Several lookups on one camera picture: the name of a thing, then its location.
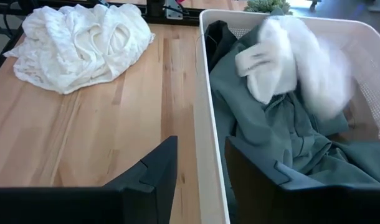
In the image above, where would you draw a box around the teal green garment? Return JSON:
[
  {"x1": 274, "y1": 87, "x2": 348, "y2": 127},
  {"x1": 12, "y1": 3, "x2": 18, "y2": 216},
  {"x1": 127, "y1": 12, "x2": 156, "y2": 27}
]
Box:
[{"x1": 208, "y1": 7, "x2": 380, "y2": 218}]

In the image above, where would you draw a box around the white crinkled garment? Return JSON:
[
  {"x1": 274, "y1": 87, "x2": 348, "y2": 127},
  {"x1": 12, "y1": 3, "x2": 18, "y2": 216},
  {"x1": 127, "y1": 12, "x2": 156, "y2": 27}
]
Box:
[{"x1": 2, "y1": 3, "x2": 156, "y2": 95}]

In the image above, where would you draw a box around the white fluffy cloth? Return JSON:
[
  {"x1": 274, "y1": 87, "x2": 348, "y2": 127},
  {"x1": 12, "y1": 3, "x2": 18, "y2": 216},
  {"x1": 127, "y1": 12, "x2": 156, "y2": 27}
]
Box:
[{"x1": 234, "y1": 14, "x2": 356, "y2": 121}]

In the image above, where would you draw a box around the white woven plastic laundry basket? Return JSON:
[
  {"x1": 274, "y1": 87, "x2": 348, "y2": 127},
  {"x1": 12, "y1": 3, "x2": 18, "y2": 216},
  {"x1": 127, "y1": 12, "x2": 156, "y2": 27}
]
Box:
[{"x1": 192, "y1": 8, "x2": 380, "y2": 224}]

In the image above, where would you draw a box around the silver metal bracket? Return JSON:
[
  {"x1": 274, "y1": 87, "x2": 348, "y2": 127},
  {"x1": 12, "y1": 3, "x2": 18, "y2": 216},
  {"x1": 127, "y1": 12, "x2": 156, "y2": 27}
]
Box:
[{"x1": 164, "y1": 0, "x2": 184, "y2": 21}]

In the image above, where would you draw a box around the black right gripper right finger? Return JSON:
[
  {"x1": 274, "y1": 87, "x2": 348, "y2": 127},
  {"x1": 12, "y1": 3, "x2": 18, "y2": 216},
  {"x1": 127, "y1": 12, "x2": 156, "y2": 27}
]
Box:
[{"x1": 224, "y1": 136, "x2": 380, "y2": 224}]

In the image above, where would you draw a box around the green spiky ball plant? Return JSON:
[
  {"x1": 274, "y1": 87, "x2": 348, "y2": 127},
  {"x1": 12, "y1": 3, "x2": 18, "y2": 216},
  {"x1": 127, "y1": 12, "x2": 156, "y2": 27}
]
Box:
[{"x1": 243, "y1": 0, "x2": 293, "y2": 16}]

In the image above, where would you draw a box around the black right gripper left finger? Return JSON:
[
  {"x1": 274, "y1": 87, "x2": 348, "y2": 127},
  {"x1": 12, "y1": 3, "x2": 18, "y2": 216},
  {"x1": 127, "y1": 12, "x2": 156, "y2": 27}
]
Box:
[{"x1": 0, "y1": 135, "x2": 178, "y2": 224}]

